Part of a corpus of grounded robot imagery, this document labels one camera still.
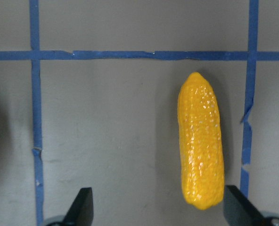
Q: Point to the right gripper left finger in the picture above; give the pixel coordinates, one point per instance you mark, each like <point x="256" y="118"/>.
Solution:
<point x="81" y="211"/>

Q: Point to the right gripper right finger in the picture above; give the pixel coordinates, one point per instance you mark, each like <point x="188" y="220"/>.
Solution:
<point x="239" y="211"/>

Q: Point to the yellow corn cob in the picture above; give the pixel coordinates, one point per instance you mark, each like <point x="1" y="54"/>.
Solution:
<point x="200" y="140"/>

